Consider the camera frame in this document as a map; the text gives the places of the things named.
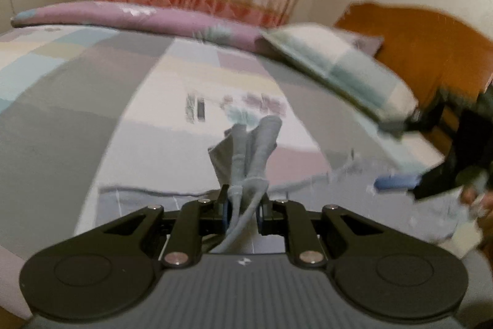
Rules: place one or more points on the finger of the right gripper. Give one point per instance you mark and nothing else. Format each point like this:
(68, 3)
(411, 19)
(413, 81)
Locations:
(399, 127)
(397, 182)

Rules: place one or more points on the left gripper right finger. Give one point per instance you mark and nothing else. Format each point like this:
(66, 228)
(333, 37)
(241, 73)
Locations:
(380, 271)

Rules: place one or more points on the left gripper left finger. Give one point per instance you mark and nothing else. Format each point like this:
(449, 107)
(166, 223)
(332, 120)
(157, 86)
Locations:
(109, 269)

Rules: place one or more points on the grey patterned pyjama trousers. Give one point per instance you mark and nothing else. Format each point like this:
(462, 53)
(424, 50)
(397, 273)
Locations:
(147, 165)

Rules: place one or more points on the person's right hand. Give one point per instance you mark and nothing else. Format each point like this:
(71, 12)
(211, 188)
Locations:
(477, 196)

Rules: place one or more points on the wooden headboard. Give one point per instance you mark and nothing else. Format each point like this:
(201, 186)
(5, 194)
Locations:
(427, 49)

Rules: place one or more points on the grey floral back pillow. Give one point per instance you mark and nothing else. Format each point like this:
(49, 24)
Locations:
(370, 45)

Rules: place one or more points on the checked pastel pillow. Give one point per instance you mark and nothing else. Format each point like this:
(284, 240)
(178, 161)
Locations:
(318, 51)

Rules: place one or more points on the patchwork pastel bed sheet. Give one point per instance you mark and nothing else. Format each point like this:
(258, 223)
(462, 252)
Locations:
(66, 89)

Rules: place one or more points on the purple floral rolled quilt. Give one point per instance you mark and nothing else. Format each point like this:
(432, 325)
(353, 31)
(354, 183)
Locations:
(150, 19)

